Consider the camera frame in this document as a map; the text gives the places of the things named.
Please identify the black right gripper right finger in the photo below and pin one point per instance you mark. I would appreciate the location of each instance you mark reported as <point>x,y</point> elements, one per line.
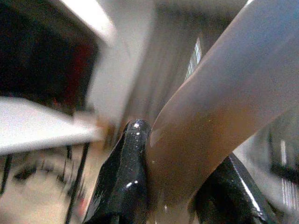
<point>229,193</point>

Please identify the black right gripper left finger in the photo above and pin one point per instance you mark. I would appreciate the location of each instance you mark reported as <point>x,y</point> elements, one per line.
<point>126,168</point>

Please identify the white table with black legs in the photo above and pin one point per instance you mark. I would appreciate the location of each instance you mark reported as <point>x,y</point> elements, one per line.
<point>39,126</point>

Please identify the black screen with white frame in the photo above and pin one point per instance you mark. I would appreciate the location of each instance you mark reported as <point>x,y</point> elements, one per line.
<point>44,53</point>

